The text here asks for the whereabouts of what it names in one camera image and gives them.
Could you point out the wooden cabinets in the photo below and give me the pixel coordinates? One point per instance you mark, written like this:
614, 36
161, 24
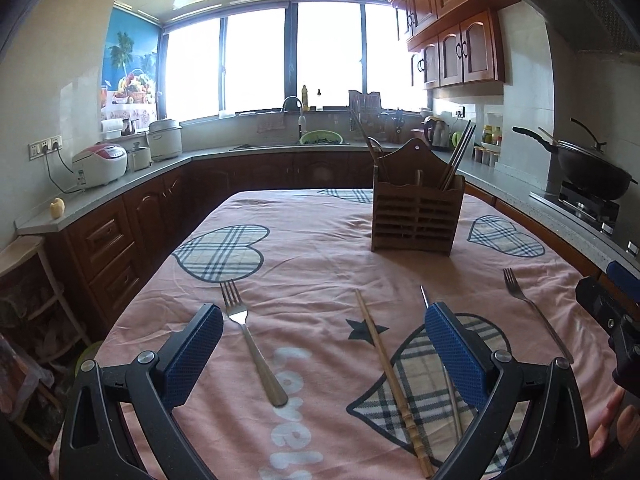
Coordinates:
150, 220
450, 10

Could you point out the light bamboo chopstick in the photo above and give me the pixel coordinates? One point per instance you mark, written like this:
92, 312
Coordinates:
395, 385

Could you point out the condiment jars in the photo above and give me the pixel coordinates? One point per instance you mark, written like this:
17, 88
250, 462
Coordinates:
492, 135

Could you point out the pink heart-print tablecloth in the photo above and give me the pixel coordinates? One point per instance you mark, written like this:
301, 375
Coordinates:
310, 270

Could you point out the kitchen window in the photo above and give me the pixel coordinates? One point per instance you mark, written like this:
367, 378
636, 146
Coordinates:
260, 60

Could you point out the dark wooden chopstick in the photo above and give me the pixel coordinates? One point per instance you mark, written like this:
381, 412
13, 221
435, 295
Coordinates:
457, 162
362, 140
462, 157
452, 165

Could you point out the small wall socket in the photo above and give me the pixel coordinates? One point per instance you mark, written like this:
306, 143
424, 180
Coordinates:
458, 111

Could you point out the red and white rice cooker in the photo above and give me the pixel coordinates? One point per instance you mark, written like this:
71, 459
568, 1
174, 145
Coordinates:
100, 167

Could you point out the wooden utensil holder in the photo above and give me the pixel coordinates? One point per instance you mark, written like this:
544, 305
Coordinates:
415, 220

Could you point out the white paper towel roll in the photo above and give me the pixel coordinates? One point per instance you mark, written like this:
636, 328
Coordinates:
112, 129

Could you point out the thin metal chopstick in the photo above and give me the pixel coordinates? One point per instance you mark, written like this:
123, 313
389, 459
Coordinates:
425, 297

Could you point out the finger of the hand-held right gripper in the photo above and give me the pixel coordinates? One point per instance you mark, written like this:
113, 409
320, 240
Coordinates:
600, 302
625, 280

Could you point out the black wok with lid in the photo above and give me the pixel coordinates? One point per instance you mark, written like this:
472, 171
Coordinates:
590, 172

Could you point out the steel range hood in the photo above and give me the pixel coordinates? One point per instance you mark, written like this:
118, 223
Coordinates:
580, 5

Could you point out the grey kitchen countertop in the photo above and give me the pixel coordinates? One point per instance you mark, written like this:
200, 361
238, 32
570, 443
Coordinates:
115, 185

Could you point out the tall white rice cooker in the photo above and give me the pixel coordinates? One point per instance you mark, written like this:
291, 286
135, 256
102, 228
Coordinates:
165, 140

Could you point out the yellow fruit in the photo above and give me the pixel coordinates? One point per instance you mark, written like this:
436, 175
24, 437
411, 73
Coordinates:
57, 209

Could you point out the gas stove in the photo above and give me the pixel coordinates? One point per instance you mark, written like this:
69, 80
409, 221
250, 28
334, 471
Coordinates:
585, 207

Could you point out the wall power socket strip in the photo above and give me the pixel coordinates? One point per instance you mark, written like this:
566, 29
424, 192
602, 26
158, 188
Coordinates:
45, 147

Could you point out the light wooden shelf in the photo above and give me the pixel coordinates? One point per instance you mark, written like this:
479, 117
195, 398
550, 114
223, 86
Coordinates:
25, 280

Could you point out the small white pot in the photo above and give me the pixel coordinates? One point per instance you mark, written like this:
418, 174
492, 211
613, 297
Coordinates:
139, 157

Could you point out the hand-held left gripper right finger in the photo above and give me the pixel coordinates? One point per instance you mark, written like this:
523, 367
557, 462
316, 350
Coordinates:
455, 355

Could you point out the green colander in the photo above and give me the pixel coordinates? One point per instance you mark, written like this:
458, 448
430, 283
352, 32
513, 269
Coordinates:
321, 137

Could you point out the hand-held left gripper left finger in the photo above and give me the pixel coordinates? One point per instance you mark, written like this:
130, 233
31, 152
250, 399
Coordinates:
195, 355

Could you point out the white spice container set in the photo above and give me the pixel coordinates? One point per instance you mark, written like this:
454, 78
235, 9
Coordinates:
486, 156

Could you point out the kitchen sink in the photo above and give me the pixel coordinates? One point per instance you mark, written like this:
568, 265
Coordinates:
260, 147

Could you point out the dish drying rack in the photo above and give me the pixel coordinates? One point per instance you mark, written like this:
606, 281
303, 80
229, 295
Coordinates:
370, 110

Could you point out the wooden lower cabinets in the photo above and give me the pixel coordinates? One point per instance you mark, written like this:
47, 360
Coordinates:
150, 220

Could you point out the green cup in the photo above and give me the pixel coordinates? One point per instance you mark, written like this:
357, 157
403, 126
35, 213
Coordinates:
456, 140

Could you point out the chrome sink faucet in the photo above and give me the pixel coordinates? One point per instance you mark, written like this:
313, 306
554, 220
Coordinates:
292, 102

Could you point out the yellow dish soap bottle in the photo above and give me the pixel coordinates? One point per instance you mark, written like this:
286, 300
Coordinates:
305, 97

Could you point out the tropical fruit window poster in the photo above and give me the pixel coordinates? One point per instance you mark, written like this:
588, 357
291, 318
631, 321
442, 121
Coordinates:
130, 60

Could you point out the person's right hand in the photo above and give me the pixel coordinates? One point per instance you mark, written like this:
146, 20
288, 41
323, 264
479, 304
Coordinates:
602, 430

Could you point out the wooden upper cabinets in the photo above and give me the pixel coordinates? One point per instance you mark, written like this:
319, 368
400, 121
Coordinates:
450, 10

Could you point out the electric kettle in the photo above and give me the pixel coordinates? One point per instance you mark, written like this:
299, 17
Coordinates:
436, 134

